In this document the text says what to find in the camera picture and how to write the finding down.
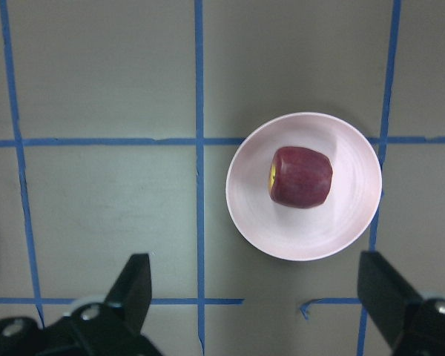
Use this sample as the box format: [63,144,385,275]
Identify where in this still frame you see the pink plate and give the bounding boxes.
[225,113,382,261]

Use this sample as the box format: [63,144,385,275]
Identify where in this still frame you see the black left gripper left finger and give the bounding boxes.
[104,253,151,334]

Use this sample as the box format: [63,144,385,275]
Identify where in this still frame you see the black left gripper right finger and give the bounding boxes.
[357,251,423,349]

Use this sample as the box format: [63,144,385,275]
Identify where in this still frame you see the red apple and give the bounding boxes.
[268,146,333,208]

